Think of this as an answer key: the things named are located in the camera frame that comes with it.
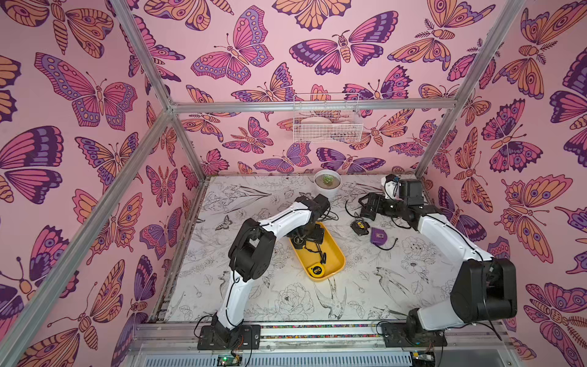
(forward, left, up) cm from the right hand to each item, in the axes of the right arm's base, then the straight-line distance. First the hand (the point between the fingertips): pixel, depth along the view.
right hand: (364, 202), depth 87 cm
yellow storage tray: (-16, +10, -17) cm, 25 cm away
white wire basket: (+31, +14, +16) cm, 37 cm away
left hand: (-8, +20, -14) cm, 26 cm away
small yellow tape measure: (-21, +18, -15) cm, 31 cm away
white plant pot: (+16, +13, -7) cm, 22 cm away
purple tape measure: (-6, -8, -16) cm, 19 cm away
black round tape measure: (-9, +25, -14) cm, 30 cm away
